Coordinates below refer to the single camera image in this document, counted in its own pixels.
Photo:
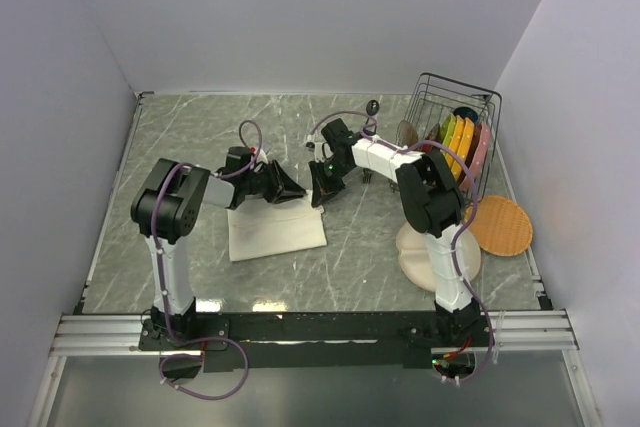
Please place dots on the beige round plate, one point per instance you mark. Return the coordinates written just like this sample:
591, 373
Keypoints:
414, 259

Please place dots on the pink plate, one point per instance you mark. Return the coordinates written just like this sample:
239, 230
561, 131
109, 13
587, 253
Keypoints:
478, 150

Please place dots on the white cloth napkin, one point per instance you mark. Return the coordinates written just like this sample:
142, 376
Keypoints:
259, 229

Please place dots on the green plate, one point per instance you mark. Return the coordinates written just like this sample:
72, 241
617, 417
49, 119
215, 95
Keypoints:
447, 129

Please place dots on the orange woven round placemat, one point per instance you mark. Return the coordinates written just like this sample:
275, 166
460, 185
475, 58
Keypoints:
501, 227

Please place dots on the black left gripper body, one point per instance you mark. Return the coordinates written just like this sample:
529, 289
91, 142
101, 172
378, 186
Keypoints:
260, 182

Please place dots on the black wire dish rack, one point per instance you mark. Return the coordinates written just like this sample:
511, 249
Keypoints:
435, 97

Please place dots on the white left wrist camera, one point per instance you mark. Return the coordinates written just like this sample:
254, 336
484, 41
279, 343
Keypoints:
260, 154

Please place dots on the black fork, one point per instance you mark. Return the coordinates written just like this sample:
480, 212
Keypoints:
366, 176

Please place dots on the dark blue bowl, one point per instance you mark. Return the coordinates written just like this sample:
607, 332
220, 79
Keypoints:
466, 113

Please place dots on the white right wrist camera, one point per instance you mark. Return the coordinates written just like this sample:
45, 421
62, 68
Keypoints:
318, 147

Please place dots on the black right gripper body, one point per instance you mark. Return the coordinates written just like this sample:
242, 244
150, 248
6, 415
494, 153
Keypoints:
334, 169

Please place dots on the brown round plate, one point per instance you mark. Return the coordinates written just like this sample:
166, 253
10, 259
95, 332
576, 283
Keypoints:
406, 134

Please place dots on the orange plate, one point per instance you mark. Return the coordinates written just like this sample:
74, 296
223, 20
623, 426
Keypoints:
465, 147

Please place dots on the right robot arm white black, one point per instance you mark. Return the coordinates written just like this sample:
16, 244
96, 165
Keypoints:
431, 200

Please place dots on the aluminium frame rail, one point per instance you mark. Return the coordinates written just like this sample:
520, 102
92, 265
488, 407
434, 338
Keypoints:
115, 335

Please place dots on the black spoon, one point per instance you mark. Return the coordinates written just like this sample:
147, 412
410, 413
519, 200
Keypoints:
372, 109

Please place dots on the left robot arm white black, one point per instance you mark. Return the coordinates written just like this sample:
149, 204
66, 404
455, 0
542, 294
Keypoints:
167, 206

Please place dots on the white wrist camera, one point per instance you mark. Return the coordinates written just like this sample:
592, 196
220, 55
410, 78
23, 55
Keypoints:
318, 147
260, 154

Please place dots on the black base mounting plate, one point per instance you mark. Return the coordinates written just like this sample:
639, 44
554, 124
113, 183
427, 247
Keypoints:
229, 341

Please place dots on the yellow plate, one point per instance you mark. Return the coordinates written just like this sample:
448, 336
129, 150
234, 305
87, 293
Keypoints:
459, 144

